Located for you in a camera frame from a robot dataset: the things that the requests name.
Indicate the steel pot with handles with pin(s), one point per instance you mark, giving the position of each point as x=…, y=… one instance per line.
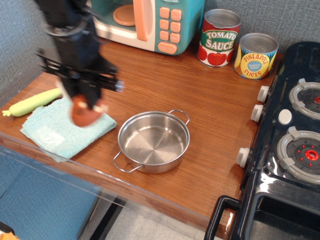
x=153, y=142

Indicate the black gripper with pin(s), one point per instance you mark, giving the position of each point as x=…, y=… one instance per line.
x=81, y=68

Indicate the brown plush mushroom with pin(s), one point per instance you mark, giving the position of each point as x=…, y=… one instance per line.
x=82, y=115

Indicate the tomato sauce can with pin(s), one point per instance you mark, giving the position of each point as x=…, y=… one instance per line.
x=220, y=30

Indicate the black toy stove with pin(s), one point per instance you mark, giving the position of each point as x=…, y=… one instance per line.
x=280, y=188

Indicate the teal toy microwave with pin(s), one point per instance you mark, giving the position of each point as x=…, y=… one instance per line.
x=162, y=26

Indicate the pineapple slices can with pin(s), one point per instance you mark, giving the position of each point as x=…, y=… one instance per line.
x=255, y=56

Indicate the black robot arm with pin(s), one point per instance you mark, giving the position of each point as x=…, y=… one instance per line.
x=64, y=18

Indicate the spoon with green handle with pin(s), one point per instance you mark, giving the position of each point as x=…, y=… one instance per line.
x=28, y=105

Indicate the light blue folded cloth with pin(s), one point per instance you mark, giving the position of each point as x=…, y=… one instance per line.
x=51, y=128

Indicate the clear acrylic barrier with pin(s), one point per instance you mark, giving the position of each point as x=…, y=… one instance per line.
x=46, y=197

